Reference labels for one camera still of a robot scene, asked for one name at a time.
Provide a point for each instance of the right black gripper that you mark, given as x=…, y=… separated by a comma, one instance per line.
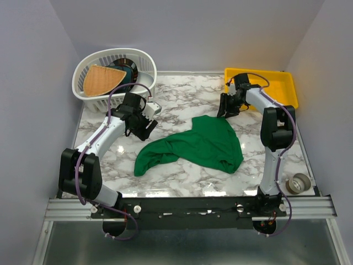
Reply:
x=223, y=105

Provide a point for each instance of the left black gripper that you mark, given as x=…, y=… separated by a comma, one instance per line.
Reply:
x=143, y=133

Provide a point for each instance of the green t shirt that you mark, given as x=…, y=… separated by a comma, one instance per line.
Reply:
x=211, y=143

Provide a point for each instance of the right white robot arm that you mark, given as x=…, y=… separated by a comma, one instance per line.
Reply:
x=278, y=132

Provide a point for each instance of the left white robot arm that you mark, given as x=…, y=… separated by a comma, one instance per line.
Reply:
x=80, y=172

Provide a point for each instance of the tape roll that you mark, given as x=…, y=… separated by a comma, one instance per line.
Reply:
x=298, y=184

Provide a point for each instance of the white plastic laundry basket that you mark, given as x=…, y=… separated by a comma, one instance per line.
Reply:
x=142, y=61

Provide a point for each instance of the yellow plastic tray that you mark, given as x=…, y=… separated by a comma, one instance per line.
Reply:
x=281, y=87

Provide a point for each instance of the dark teal round plate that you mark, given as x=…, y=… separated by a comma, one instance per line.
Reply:
x=128, y=66

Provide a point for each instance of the orange woven fan mat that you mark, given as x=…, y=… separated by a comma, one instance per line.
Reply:
x=101, y=80

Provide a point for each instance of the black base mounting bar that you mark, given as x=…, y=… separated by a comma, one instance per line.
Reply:
x=193, y=212

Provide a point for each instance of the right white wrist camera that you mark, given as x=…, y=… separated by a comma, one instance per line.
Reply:
x=231, y=88

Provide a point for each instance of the aluminium frame rail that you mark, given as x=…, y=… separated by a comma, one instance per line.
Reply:
x=303, y=208

